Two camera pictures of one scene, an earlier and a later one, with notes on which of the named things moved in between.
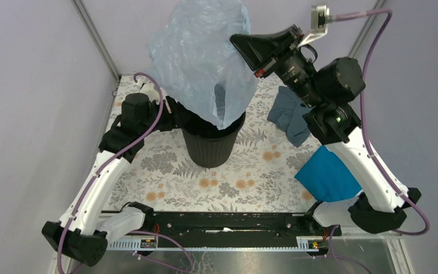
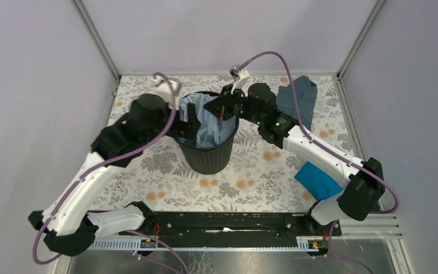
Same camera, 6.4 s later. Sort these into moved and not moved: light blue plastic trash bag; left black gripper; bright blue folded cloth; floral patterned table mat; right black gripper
Moved: light blue plastic trash bag; right black gripper; left black gripper
Not moved: floral patterned table mat; bright blue folded cloth
